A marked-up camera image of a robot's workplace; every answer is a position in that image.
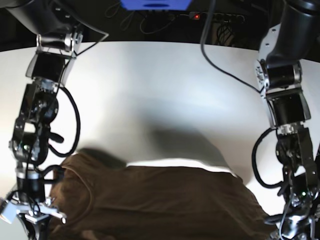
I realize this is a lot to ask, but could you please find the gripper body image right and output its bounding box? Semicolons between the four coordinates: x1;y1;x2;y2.
264;209;320;240

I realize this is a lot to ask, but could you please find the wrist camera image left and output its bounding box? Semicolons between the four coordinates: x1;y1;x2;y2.
0;198;17;224

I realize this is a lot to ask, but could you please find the black cable image right arm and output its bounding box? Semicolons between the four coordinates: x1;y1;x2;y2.
199;0;266;95

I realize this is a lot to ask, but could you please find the black power strip red light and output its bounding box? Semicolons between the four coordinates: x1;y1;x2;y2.
188;11;246;24

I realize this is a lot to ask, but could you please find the blue box at top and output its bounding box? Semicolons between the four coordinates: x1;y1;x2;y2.
120;0;192;11

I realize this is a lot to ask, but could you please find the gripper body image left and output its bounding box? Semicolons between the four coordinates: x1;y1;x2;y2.
1;172;67;240

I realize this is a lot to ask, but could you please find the brown t-shirt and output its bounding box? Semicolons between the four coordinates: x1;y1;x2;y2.
48;149;276;240

